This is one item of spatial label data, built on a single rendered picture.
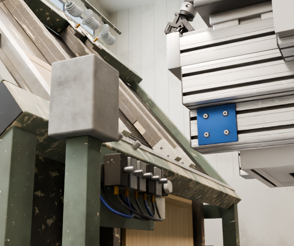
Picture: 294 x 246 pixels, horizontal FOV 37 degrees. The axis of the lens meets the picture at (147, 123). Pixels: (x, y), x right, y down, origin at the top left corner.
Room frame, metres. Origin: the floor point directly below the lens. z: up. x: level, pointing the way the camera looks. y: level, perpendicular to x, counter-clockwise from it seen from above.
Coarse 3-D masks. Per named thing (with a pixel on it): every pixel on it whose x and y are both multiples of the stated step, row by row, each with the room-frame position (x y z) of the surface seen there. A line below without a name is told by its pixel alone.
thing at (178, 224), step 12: (168, 204) 2.47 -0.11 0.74; (180, 204) 2.63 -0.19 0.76; (168, 216) 2.47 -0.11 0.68; (180, 216) 2.64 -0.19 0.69; (156, 228) 2.32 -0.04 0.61; (168, 228) 2.47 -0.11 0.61; (180, 228) 2.63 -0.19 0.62; (192, 228) 2.82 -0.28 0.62; (132, 240) 2.06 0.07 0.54; (144, 240) 2.18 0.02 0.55; (156, 240) 2.32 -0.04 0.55; (168, 240) 2.46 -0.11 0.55; (180, 240) 2.63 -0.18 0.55; (192, 240) 2.81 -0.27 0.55
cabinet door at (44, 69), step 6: (30, 54) 1.51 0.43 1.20; (30, 60) 1.47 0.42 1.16; (36, 60) 1.52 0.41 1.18; (36, 66) 1.47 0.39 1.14; (42, 66) 1.53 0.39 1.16; (48, 66) 1.59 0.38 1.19; (42, 72) 1.48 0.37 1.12; (48, 72) 1.54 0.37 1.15; (48, 78) 1.49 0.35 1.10; (48, 84) 1.43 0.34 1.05
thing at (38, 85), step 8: (0, 24) 1.39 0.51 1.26; (0, 32) 1.36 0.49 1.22; (8, 32) 1.40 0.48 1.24; (0, 40) 1.36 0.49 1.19; (8, 40) 1.34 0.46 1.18; (8, 48) 1.34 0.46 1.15; (16, 48) 1.34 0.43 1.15; (8, 56) 1.34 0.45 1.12; (16, 56) 1.33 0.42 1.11; (24, 56) 1.35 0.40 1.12; (16, 64) 1.33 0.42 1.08; (24, 64) 1.31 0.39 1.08; (32, 64) 1.35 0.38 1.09; (24, 72) 1.31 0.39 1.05; (32, 72) 1.30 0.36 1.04; (24, 80) 1.31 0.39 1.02; (32, 80) 1.30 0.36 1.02; (40, 80) 1.30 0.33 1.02; (32, 88) 1.30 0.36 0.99; (40, 88) 1.28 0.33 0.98; (48, 88) 1.31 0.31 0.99; (40, 96) 1.28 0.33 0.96; (48, 96) 1.27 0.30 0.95
